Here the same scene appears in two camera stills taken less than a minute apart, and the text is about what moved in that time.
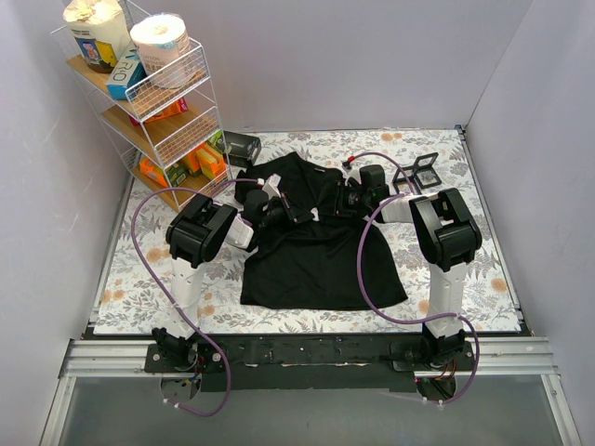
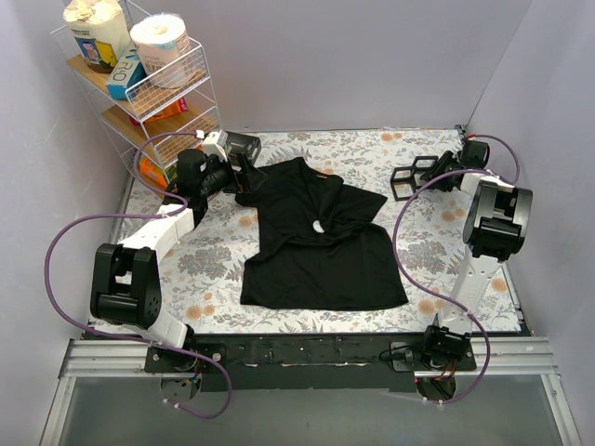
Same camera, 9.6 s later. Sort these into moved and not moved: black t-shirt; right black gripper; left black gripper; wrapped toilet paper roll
Moved: right black gripper; left black gripper
Not moved: wrapped toilet paper roll; black t-shirt
